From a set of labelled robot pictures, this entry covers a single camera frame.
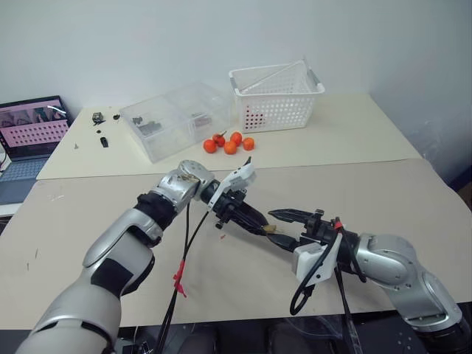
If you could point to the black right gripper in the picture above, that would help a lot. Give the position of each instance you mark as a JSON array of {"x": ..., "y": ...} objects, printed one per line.
[{"x": 321, "y": 228}]

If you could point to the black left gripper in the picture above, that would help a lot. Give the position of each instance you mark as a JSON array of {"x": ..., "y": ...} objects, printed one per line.
[{"x": 230, "y": 206}]

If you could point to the brass padlock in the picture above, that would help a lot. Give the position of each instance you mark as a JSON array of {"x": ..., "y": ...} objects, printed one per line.
[{"x": 271, "y": 228}]

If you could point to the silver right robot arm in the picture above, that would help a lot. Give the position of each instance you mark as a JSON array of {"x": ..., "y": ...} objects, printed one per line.
[{"x": 387, "y": 258}]

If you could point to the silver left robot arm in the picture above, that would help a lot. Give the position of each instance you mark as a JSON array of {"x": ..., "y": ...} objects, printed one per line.
[{"x": 110, "y": 236}]

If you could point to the red tape on right wrist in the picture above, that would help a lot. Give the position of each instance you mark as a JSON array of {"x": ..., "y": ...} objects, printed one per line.
[{"x": 337, "y": 224}]

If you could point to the small orange fruit with stem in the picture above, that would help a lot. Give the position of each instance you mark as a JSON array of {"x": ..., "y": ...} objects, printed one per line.
[{"x": 219, "y": 140}]

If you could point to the white perforated plastic basket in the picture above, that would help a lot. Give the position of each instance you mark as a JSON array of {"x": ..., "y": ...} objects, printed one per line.
[{"x": 276, "y": 110}]

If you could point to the dark metal part in box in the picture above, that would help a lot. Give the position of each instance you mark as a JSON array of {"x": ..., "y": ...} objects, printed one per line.
[{"x": 201, "y": 120}]

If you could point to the clear plastic compartment box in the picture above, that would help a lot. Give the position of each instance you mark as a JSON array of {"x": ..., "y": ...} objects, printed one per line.
[{"x": 173, "y": 110}]

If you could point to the black parts in clear box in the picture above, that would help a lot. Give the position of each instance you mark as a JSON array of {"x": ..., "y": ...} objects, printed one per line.
[{"x": 148, "y": 126}]

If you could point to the small black block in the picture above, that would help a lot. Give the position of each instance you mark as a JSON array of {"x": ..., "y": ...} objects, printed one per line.
[{"x": 104, "y": 142}]

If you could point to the open laptop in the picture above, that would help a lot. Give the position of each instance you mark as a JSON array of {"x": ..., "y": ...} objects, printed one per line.
[{"x": 29, "y": 140}]

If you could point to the white shelf under laptop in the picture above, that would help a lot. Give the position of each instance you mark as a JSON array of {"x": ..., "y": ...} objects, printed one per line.
[{"x": 11, "y": 208}]

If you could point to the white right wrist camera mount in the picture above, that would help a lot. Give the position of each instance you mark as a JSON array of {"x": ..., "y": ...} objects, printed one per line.
[{"x": 309, "y": 258}]

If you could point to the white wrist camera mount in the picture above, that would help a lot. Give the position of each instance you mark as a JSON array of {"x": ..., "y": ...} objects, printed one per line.
[
  {"x": 309, "y": 258},
  {"x": 239, "y": 177}
]

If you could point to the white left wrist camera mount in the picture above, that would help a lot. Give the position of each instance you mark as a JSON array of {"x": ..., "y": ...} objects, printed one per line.
[{"x": 239, "y": 177}]

